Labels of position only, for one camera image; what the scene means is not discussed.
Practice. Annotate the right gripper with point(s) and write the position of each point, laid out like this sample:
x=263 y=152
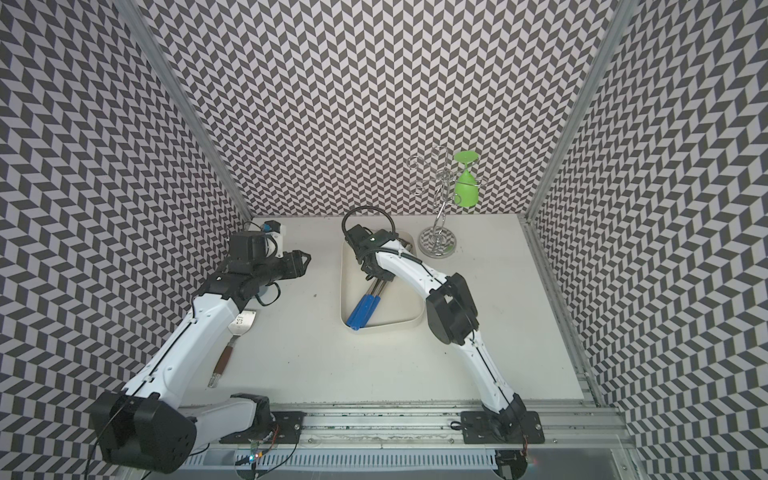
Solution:
x=388 y=275

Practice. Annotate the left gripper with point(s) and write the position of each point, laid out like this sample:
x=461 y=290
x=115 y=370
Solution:
x=295 y=265

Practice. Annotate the cream storage box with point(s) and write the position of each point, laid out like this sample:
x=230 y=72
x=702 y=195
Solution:
x=399 y=307

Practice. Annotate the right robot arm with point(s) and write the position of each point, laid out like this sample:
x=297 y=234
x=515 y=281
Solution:
x=452 y=317

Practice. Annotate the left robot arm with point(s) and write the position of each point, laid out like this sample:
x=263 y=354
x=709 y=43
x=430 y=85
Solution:
x=144 y=426

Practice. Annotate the chrome cup rack stand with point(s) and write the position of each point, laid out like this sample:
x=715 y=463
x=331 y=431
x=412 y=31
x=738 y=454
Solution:
x=437 y=241

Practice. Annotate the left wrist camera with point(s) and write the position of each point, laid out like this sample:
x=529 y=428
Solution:
x=258 y=242

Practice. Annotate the metal spatula wooden handle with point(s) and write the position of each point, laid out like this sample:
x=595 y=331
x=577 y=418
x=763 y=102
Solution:
x=237 y=328

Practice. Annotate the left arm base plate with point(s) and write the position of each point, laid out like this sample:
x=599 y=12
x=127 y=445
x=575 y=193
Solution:
x=280 y=427

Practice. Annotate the aluminium front rail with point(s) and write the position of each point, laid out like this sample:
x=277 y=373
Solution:
x=559 y=424

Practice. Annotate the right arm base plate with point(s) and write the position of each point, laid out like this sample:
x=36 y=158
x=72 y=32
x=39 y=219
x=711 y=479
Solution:
x=482 y=427

